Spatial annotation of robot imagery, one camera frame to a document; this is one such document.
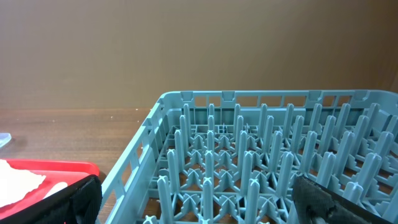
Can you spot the clear plastic waste bin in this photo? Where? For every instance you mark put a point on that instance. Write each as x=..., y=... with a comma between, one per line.
x=4, y=138

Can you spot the red plastic serving tray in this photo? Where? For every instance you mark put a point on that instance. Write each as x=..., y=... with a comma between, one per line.
x=55, y=172

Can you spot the white plastic spoon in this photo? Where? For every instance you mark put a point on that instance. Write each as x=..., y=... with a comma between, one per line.
x=56, y=188

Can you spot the grey plastic dishwasher rack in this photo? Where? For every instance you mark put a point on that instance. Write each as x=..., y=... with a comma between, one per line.
x=233, y=156

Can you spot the white paper napkin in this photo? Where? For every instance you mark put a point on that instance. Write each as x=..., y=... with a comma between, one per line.
x=16, y=183

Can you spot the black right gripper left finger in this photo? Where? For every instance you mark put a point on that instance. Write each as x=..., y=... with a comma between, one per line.
x=78, y=203

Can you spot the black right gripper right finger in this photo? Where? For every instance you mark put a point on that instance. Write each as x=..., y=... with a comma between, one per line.
x=313, y=203

